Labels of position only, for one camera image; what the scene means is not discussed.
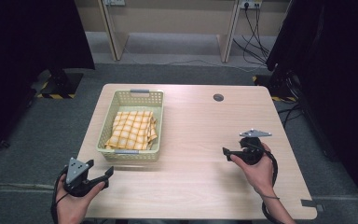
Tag grey table corner bracket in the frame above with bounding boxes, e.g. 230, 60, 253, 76
300, 199, 326, 214

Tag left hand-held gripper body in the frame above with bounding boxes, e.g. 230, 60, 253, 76
62, 157, 110, 198

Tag black cables bundle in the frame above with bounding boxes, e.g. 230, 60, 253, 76
232, 3, 271, 67

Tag black floor cables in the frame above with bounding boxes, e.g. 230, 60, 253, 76
277, 102, 306, 129

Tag person's right hand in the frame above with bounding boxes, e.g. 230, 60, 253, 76
230, 143, 276, 198

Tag hand-held gripper cable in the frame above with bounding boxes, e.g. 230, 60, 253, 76
251, 142, 286, 224
50, 166, 70, 224

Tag black stand base striped tape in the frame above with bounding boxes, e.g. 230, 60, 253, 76
35, 68, 84, 100

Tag light wooden desk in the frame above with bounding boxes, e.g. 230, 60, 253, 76
74, 0, 293, 63

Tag person's left hand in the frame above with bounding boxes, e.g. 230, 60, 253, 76
57, 175, 106, 224

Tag pale yellow plastic basket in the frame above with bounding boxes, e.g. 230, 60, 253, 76
96, 89, 165, 162

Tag white wall power outlet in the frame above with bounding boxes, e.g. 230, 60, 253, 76
103, 0, 127, 7
240, 0, 263, 9

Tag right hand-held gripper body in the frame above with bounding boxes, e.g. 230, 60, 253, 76
236, 128, 273, 166

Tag black curtain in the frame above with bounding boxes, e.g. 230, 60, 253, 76
265, 0, 358, 216
0, 0, 96, 158

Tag left hand-held gripper cable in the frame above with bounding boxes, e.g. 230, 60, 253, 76
50, 166, 70, 224

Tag yellow checkered cloth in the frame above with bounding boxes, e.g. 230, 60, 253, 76
104, 110, 158, 151

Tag right hand-held gripper cable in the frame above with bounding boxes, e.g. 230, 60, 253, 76
251, 142, 286, 224

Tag black stand with cables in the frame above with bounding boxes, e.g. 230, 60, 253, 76
252, 63, 302, 103

